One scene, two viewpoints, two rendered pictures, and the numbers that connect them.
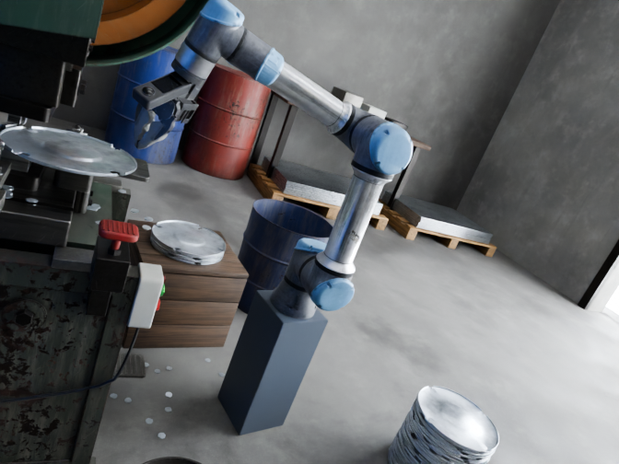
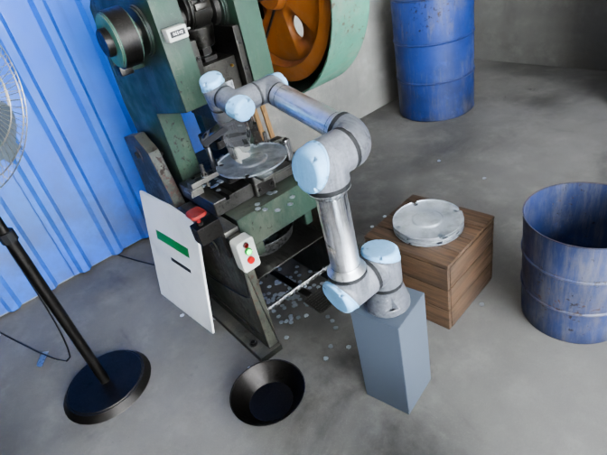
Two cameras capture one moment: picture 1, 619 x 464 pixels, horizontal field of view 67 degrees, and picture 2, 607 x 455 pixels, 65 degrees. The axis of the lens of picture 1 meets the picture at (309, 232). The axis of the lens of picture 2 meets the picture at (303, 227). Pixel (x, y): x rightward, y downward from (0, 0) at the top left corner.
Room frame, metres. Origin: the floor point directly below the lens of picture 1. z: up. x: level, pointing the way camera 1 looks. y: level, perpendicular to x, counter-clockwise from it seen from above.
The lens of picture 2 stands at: (1.07, -1.16, 1.57)
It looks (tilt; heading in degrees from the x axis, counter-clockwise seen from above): 34 degrees down; 87
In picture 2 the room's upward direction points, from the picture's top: 14 degrees counter-clockwise
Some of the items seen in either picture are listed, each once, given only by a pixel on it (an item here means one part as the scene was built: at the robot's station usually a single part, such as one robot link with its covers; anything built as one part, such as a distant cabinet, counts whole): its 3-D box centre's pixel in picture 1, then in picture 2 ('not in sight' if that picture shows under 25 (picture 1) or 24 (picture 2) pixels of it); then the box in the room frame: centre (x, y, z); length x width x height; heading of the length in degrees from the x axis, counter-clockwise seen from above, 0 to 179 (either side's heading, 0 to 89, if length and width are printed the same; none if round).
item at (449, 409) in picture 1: (457, 416); not in sight; (1.37, -0.70, 0.26); 0.29 x 0.29 x 0.01
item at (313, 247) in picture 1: (310, 261); (379, 264); (1.33, -0.04, 0.62); 0.13 x 0.12 x 0.14; 29
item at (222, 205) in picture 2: (3, 180); (241, 175); (0.96, 0.70, 0.68); 0.45 x 0.30 x 0.06; 29
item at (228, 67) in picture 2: (50, 26); (222, 95); (0.98, 0.66, 1.04); 0.17 x 0.15 x 0.30; 119
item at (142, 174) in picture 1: (89, 180); (263, 177); (1.05, 0.55, 0.72); 0.25 x 0.14 x 0.14; 119
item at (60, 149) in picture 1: (72, 150); (251, 159); (1.02, 0.59, 0.78); 0.29 x 0.29 x 0.01
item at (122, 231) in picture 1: (115, 244); (198, 220); (0.79, 0.34, 0.72); 0.07 x 0.06 x 0.08; 119
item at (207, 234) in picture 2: (104, 285); (211, 241); (0.80, 0.34, 0.62); 0.10 x 0.06 x 0.20; 29
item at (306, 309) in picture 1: (297, 292); (385, 290); (1.34, -0.03, 0.50); 0.15 x 0.15 x 0.10
